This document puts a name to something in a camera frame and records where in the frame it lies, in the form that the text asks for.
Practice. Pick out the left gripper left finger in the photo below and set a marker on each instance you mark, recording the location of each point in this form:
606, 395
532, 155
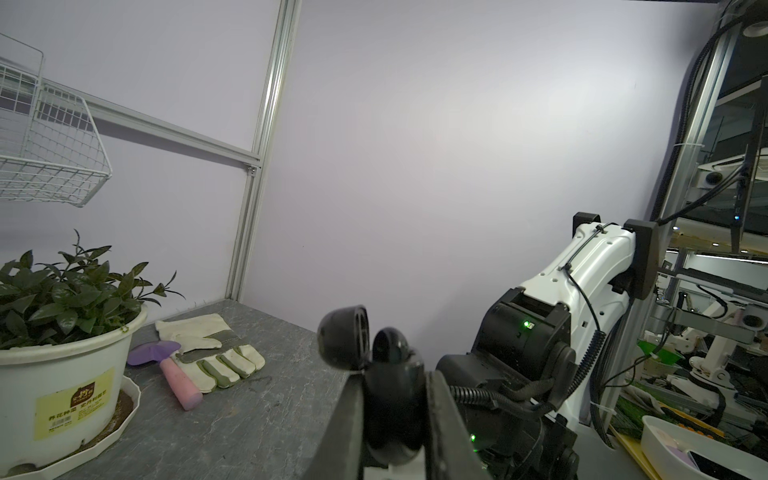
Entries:
339, 454

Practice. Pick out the long white wire basket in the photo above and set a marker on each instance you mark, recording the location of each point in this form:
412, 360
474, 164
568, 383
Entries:
51, 148

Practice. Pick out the black earbud charging case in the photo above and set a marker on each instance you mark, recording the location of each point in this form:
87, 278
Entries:
395, 422

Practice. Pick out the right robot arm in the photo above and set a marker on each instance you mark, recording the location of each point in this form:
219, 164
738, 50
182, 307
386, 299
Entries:
524, 386

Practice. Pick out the potted green plant white pot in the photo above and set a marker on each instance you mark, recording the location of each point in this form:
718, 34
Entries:
66, 329

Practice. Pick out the white plant saucer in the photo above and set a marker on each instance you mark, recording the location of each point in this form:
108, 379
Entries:
127, 405

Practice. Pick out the black earbud one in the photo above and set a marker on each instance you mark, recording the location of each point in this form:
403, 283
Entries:
390, 346

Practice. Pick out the purple pink garden trowel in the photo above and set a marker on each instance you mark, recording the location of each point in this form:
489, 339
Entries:
160, 352

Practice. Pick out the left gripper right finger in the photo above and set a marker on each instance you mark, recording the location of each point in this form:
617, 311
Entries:
449, 452

